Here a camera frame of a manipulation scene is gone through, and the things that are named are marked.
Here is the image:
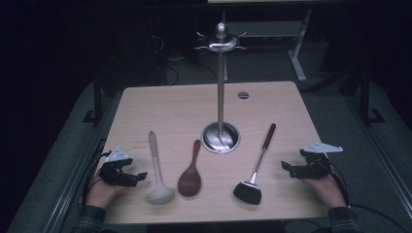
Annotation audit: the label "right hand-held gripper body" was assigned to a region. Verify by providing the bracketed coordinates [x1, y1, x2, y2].
[302, 140, 344, 180]

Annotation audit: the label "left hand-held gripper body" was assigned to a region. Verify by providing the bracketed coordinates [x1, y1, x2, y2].
[98, 145, 138, 188]

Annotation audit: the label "beige ladle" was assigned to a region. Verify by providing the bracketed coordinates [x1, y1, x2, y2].
[145, 130, 176, 206]

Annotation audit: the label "brown wooden spoon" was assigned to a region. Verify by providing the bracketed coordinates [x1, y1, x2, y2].
[177, 139, 202, 198]

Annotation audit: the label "black spatula with brown handle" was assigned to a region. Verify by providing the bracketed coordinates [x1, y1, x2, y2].
[232, 122, 277, 206]

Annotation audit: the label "metal utensil stand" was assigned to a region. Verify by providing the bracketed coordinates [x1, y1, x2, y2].
[193, 21, 250, 154]

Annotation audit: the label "person's left hand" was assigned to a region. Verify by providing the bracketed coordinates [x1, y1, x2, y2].
[85, 174, 128, 210]

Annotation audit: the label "person's right hand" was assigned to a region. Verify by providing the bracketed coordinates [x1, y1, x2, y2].
[302, 173, 348, 210]

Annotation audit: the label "black metal stand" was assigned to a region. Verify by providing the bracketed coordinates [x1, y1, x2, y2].
[359, 64, 387, 125]
[82, 71, 105, 125]

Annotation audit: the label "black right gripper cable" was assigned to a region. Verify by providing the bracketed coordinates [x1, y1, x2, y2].
[319, 156, 402, 233]

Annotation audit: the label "metal floor rail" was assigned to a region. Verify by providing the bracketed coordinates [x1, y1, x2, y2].
[344, 95, 412, 212]
[42, 139, 108, 233]

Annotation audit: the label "black floor cables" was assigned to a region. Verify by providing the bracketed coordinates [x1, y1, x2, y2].
[151, 34, 195, 85]

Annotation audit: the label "white desk frame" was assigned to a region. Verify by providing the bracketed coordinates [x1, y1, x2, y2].
[222, 9, 314, 82]

